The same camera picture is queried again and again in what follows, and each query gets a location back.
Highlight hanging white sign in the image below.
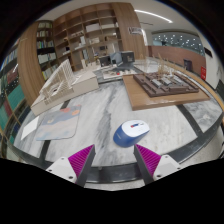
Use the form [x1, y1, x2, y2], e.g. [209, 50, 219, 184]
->
[128, 26, 144, 36]

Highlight blue floral print mouse pad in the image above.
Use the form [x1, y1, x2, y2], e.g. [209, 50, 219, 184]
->
[34, 104, 83, 142]

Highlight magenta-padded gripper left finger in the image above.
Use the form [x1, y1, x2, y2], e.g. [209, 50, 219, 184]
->
[45, 144, 97, 187]

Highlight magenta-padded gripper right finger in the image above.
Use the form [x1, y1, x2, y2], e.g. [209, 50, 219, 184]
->
[133, 143, 182, 185]

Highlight wooden shelf unit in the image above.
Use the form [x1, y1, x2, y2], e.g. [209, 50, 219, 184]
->
[16, 2, 148, 106]

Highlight group of small ceiling lights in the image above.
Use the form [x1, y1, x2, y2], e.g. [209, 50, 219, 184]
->
[156, 33, 201, 48]

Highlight white and blue computer mouse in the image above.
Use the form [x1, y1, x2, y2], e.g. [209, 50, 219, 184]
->
[112, 119, 151, 149]

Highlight flat white site model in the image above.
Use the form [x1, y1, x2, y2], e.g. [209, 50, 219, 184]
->
[93, 64, 138, 81]

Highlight dark grey building model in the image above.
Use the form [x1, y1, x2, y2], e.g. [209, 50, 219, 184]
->
[98, 50, 136, 71]

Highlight brown model on wooden board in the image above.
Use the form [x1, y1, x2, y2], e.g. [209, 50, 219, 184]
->
[122, 71, 211, 112]

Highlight white stepped architectural model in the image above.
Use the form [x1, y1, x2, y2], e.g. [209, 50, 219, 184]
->
[30, 59, 100, 117]

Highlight red wall sign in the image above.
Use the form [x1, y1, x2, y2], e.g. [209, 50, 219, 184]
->
[200, 65, 207, 81]

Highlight long ceiling light strip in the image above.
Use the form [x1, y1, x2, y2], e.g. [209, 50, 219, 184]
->
[134, 9, 174, 24]

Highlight shelf unit with coloured books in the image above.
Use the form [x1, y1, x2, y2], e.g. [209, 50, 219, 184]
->
[0, 39, 26, 148]

